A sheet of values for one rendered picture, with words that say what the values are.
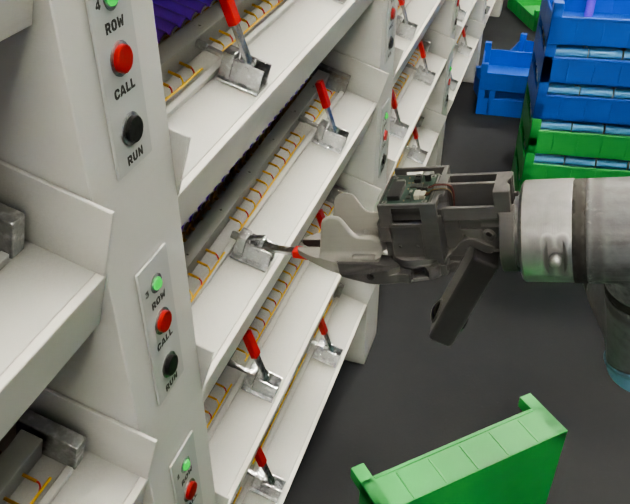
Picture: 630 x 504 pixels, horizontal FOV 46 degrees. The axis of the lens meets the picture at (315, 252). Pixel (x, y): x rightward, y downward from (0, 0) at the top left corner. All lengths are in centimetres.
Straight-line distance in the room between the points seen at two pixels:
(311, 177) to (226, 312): 26
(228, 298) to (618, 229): 36
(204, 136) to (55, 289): 20
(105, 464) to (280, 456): 51
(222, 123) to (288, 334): 42
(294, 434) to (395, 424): 28
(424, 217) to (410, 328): 89
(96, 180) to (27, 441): 22
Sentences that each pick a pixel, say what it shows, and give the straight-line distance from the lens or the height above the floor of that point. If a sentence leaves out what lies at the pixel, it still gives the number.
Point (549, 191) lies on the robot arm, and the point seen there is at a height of 68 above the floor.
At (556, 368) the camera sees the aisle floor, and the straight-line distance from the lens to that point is 150.
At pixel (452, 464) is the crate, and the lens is 104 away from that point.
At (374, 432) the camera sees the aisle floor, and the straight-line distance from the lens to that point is 132.
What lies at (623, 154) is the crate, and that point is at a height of 25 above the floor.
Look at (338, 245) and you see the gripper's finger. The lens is 70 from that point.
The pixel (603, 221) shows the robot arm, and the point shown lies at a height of 68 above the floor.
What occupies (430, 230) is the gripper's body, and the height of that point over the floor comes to 64.
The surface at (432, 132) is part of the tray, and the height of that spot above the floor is 16.
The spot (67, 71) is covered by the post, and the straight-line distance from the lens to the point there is 41.
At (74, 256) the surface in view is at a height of 74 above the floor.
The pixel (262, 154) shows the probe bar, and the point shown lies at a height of 58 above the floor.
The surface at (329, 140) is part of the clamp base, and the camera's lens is 98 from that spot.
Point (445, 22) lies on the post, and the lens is 181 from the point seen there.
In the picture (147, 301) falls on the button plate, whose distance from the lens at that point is 52.
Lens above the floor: 101
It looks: 36 degrees down
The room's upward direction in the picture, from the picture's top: straight up
